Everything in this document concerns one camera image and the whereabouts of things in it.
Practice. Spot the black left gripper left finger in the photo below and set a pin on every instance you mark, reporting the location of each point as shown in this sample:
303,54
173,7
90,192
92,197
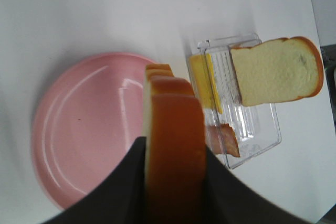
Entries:
118,199

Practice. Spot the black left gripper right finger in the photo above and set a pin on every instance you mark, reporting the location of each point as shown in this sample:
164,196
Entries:
269,189

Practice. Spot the bacon strip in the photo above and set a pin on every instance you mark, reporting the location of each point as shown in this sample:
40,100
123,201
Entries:
222,140

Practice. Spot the bread slice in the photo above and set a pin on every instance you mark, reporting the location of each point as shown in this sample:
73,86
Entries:
175,154
279,70

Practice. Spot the clear right plastic container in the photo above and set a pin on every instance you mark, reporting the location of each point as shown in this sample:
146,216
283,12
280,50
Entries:
256,127

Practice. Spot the pink plate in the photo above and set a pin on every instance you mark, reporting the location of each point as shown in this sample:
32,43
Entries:
85,124

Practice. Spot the yellow cheese slice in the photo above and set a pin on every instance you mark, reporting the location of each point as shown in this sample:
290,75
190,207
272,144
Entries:
203,72

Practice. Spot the upright bread slice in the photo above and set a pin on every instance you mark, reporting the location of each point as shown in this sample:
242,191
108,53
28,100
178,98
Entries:
279,70

